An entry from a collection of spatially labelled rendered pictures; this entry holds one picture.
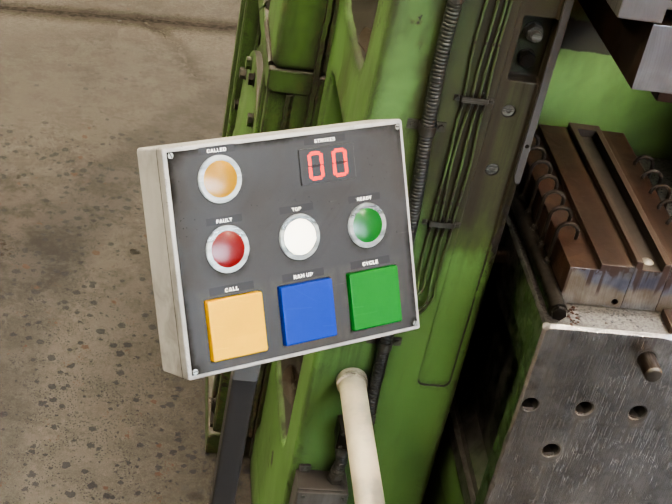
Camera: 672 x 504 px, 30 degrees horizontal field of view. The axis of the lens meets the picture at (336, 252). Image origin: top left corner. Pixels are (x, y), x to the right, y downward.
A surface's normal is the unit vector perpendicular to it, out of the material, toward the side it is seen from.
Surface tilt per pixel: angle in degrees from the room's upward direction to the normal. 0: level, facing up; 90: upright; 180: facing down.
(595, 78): 90
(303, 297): 60
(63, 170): 0
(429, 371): 90
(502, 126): 90
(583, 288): 90
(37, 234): 0
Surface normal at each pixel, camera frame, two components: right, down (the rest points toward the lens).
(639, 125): 0.09, 0.57
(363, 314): 0.51, 0.07
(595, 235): 0.18, -0.82
